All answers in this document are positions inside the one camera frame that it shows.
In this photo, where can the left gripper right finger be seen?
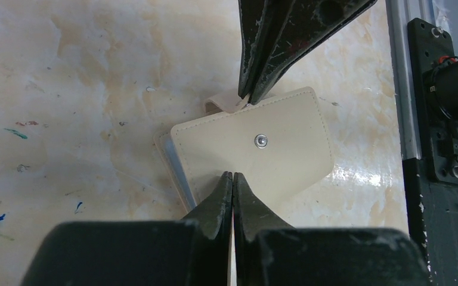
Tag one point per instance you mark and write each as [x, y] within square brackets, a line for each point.
[269, 251]

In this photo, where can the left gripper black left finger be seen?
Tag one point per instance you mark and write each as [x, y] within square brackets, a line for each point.
[194, 250]

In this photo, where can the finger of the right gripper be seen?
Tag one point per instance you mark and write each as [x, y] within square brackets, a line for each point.
[295, 29]

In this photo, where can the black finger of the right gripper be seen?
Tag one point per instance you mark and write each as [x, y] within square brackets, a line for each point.
[254, 24]

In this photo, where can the beige card sleeve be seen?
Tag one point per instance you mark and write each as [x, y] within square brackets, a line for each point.
[281, 145]

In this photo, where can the aluminium front frame rail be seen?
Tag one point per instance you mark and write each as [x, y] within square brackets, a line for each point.
[399, 13]

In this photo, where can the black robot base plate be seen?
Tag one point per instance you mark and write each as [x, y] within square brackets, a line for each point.
[431, 183]

